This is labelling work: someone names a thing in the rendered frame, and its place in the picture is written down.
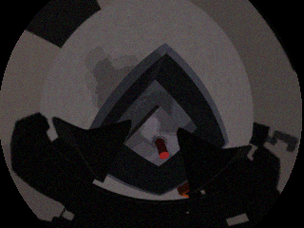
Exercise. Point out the dark red peg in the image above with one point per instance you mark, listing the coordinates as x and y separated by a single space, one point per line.
161 147

